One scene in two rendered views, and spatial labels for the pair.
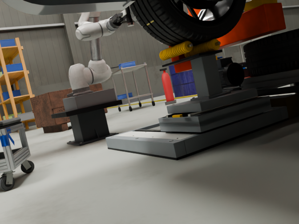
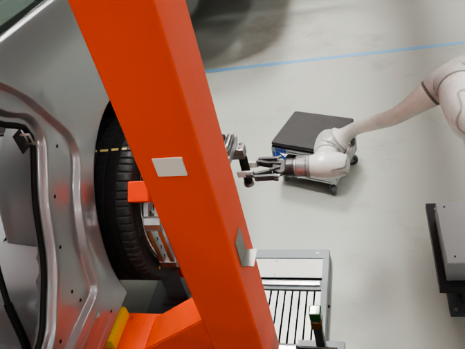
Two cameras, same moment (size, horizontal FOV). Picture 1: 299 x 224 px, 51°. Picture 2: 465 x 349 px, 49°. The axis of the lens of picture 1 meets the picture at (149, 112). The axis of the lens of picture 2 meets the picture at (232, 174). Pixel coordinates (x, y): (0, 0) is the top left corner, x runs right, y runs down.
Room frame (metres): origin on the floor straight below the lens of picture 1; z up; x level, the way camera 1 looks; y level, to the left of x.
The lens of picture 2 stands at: (3.22, -1.12, 2.12)
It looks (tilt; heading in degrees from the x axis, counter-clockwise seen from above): 38 degrees down; 139
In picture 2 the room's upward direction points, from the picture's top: 15 degrees counter-clockwise
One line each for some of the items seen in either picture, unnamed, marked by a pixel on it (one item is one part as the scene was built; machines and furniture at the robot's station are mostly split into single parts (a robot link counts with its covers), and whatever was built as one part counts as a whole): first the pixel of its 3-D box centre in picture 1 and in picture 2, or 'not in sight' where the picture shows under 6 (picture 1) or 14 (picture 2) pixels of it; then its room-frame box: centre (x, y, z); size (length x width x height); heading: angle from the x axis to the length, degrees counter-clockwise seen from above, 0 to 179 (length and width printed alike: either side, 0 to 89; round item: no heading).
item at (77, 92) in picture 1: (79, 92); not in sight; (2.81, 0.57, 0.44); 0.22 x 0.18 x 0.06; 110
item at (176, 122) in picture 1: (213, 114); not in sight; (1.72, -0.35, 0.13); 0.50 x 0.36 x 0.10; 119
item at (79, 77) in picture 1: (78, 76); not in sight; (2.82, 0.55, 0.58); 0.18 x 0.16 x 0.22; 124
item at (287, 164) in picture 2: (117, 20); (284, 167); (2.13, 0.08, 0.83); 0.09 x 0.08 x 0.07; 29
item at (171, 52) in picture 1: (175, 50); not in sight; (1.73, -0.21, 0.51); 0.29 x 0.06 x 0.06; 29
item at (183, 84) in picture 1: (187, 77); not in sight; (7.22, -1.01, 0.42); 1.15 x 0.71 x 0.85; 27
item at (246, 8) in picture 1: (260, 3); (103, 326); (1.95, -0.80, 0.71); 0.14 x 0.14 x 0.05; 29
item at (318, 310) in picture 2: not in sight; (315, 313); (2.52, -0.34, 0.64); 0.04 x 0.04 x 0.04; 29
